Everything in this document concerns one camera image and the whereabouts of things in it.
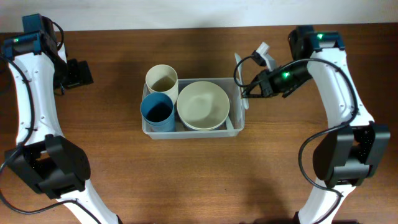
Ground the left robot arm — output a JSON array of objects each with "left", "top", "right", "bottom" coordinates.
[{"left": 1, "top": 14, "right": 121, "bottom": 223}]

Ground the right black cable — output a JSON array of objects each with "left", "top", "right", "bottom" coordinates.
[{"left": 233, "top": 55, "right": 360, "bottom": 224}]

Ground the cream bowl front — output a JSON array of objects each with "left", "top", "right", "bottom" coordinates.
[{"left": 177, "top": 81, "right": 231, "bottom": 131}]

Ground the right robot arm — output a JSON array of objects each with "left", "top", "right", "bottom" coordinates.
[{"left": 233, "top": 25, "right": 391, "bottom": 223}]

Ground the cream cup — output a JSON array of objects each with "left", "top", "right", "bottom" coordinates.
[{"left": 146, "top": 64, "right": 179, "bottom": 105}]

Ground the blue cup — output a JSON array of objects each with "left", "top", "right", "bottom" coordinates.
[{"left": 140, "top": 92, "right": 176, "bottom": 132}]

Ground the clear plastic storage container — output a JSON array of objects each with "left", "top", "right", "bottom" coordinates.
[{"left": 142, "top": 78, "right": 245, "bottom": 139}]

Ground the black cable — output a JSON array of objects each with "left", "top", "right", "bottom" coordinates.
[
  {"left": 233, "top": 55, "right": 360, "bottom": 224},
  {"left": 0, "top": 54, "right": 103, "bottom": 224}
]

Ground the left black cable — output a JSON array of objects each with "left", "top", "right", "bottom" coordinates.
[{"left": 0, "top": 54, "right": 103, "bottom": 224}]

